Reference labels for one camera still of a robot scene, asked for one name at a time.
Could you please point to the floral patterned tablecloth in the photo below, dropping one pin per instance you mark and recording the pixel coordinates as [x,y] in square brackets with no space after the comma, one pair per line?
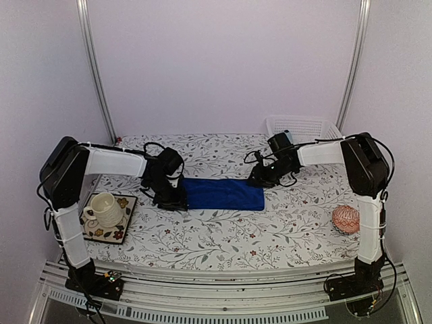
[294,230]

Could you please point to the white plastic perforated basket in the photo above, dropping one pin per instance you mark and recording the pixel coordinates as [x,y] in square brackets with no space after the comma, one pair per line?
[302,129]

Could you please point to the right aluminium frame post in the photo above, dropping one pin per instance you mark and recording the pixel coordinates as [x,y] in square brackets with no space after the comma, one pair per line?
[359,42]

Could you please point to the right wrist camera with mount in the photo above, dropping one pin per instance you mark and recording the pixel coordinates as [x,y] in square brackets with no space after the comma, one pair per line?
[259,158]

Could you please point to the cream ribbed mug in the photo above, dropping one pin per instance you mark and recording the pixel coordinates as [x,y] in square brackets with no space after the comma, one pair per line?
[104,209]

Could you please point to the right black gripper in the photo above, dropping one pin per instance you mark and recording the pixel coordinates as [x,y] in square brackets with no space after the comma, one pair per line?
[262,178]

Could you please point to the aluminium frame post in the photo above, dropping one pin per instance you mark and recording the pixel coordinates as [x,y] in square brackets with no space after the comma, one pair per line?
[359,42]
[85,26]

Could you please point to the left aluminium frame post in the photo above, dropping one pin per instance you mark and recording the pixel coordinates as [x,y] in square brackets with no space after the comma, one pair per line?
[85,26]

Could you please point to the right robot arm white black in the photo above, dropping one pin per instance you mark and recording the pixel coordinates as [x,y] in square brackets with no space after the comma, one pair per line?
[368,172]

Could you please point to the front aluminium rail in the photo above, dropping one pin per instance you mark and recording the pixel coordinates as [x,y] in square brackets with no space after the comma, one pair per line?
[156,295]

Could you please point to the red white patterned bowl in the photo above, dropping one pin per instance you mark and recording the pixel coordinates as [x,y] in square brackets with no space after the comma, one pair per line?
[346,219]

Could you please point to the floral square coaster tile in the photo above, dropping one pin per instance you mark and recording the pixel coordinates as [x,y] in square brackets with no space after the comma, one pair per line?
[92,231]

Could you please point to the dark blue towel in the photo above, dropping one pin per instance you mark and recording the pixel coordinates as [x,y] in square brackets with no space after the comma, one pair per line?
[223,194]

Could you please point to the light blue orange dotted towel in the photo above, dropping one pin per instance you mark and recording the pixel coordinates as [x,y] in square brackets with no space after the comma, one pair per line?
[288,135]

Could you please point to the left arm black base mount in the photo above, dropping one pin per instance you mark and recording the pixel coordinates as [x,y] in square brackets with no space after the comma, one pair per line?
[85,280]

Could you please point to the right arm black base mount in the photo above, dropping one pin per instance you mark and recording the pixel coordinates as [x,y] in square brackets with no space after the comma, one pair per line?
[366,279]

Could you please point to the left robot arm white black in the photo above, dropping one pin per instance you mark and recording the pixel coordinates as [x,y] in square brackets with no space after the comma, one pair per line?
[62,176]

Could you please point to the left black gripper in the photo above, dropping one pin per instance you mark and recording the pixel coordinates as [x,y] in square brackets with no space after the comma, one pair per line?
[178,201]

